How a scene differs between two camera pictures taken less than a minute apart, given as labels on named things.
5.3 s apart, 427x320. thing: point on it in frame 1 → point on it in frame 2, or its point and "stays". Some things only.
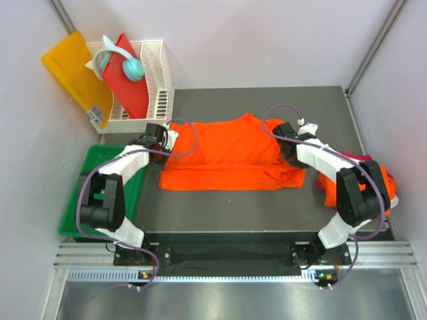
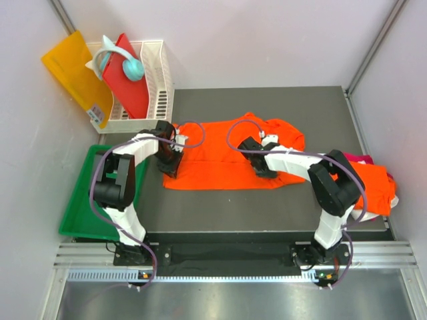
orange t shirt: (239, 153) stays
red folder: (133, 95) stays
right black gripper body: (293, 162) → (265, 174)
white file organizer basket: (159, 91) stays
